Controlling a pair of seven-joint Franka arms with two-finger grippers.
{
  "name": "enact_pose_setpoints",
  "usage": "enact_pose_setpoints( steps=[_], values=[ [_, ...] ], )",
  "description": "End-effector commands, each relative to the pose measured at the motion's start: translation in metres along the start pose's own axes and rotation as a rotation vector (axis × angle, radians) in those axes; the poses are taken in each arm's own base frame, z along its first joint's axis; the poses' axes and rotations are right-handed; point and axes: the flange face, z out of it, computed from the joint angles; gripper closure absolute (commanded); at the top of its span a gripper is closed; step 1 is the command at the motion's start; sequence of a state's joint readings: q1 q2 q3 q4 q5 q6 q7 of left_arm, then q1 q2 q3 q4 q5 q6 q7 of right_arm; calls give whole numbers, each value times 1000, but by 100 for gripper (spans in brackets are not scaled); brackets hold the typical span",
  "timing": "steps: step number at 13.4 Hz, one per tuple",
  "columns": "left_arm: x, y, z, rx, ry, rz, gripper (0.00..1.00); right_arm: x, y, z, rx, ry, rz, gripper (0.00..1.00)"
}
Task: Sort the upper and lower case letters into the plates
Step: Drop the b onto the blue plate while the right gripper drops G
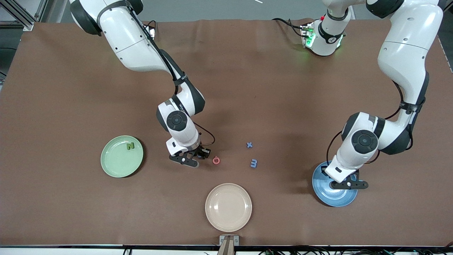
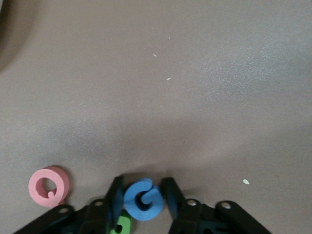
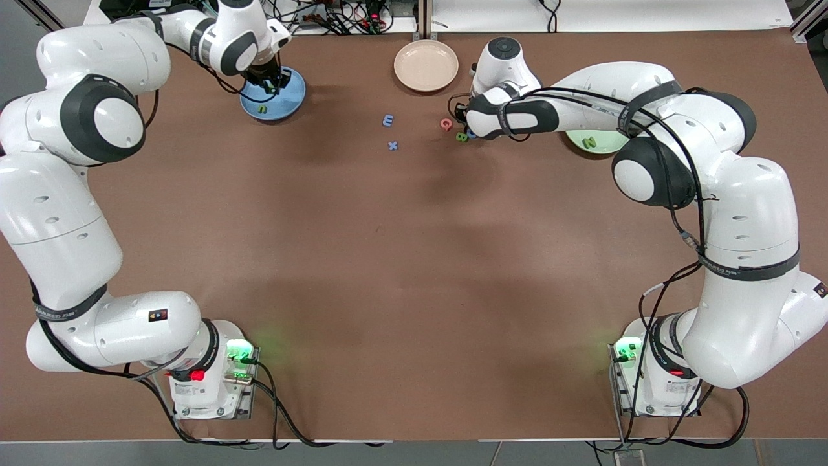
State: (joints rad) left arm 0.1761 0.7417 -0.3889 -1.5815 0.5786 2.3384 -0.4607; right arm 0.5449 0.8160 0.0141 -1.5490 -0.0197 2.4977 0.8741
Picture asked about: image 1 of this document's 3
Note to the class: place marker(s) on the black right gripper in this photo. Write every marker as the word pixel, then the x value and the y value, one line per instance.
pixel 199 151

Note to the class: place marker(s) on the pink letter Q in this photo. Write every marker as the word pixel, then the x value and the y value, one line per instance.
pixel 213 160

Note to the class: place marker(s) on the blue letter m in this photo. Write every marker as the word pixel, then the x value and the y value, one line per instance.
pixel 253 163

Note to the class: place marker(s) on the green letter N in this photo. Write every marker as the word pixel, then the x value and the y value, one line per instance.
pixel 131 146

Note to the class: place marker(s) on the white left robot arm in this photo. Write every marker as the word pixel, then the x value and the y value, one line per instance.
pixel 407 42

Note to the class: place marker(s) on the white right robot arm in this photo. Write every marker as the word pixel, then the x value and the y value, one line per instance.
pixel 131 39

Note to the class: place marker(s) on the blue plate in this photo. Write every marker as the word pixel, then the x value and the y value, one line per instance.
pixel 339 198

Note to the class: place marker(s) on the beige plate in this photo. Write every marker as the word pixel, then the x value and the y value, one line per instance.
pixel 228 207

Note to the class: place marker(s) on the green plate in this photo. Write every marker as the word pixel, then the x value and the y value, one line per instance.
pixel 116 161

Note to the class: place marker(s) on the brown table mat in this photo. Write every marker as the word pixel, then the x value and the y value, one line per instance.
pixel 265 88

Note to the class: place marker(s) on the metal base connector panel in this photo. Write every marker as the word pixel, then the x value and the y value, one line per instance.
pixel 307 35
pixel 152 32

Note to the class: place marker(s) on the grey metal bracket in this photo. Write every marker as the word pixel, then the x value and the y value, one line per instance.
pixel 222 241

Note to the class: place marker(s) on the tan mount bar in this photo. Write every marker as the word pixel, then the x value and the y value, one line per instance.
pixel 226 248

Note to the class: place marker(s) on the aluminium frame profile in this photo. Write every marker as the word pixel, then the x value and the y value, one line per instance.
pixel 24 19

